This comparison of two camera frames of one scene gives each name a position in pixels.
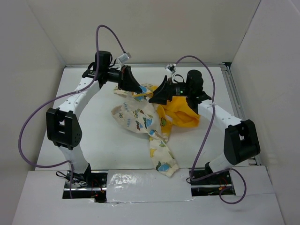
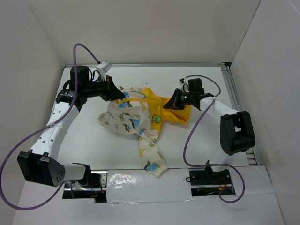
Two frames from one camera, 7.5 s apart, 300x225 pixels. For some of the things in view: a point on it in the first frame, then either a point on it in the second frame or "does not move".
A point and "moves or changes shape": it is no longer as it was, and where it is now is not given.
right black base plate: [212, 186] does not move
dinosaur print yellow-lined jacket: [156, 120] moves or changes shape
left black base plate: [91, 184] does not move
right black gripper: [161, 94] to [175, 103]
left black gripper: [127, 82] to [110, 92]
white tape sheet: [145, 185] does not move
